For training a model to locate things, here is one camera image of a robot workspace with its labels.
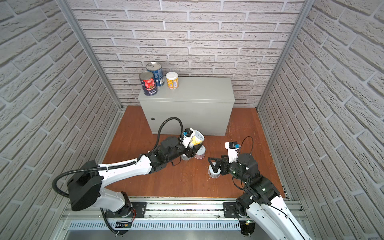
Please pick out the aluminium corner post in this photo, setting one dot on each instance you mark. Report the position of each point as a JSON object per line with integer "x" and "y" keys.
{"x": 83, "y": 40}
{"x": 307, "y": 6}

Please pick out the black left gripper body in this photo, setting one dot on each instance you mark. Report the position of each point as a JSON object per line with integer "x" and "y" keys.
{"x": 190, "y": 150}

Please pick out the grey label pull-tab can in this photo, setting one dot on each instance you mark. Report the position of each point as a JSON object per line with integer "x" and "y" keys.
{"x": 185, "y": 157}

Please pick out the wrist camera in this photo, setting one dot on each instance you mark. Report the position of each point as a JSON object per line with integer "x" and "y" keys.
{"x": 233, "y": 151}
{"x": 187, "y": 137}

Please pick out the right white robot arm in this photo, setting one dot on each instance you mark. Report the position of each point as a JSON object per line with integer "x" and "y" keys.
{"x": 261, "y": 201}

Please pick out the right aluminium corner post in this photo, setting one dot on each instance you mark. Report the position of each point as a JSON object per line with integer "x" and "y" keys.
{"x": 307, "y": 6}

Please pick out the blue label tin can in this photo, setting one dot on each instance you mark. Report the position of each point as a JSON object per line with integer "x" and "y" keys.
{"x": 156, "y": 69}

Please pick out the pink label pull-tab can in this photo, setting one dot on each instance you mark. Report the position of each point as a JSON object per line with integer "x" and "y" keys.
{"x": 201, "y": 153}

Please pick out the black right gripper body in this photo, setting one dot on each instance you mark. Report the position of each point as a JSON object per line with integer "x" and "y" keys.
{"x": 233, "y": 169}

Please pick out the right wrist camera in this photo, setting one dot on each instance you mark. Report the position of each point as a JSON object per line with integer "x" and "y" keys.
{"x": 233, "y": 151}

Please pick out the dark tomato label can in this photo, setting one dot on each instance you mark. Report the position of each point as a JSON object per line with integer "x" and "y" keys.
{"x": 148, "y": 83}

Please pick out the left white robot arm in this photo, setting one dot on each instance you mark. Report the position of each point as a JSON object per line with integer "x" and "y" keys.
{"x": 88, "y": 187}

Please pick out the white lid small can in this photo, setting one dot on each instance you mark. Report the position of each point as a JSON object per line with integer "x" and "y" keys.
{"x": 172, "y": 80}

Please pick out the yellow label pull-tab can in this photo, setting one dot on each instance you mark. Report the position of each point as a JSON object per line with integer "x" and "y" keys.
{"x": 196, "y": 139}

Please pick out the left aluminium corner post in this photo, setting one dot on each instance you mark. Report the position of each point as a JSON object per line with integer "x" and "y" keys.
{"x": 83, "y": 40}

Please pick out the plain lid silver can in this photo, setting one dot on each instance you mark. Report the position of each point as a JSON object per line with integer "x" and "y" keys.
{"x": 213, "y": 174}

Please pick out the grey metal cabinet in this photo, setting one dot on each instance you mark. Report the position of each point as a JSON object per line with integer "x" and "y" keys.
{"x": 202, "y": 103}

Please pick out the front aluminium mounting rail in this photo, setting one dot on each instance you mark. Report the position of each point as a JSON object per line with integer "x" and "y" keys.
{"x": 154, "y": 208}

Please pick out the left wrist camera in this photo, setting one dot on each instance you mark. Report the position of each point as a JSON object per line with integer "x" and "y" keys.
{"x": 187, "y": 137}

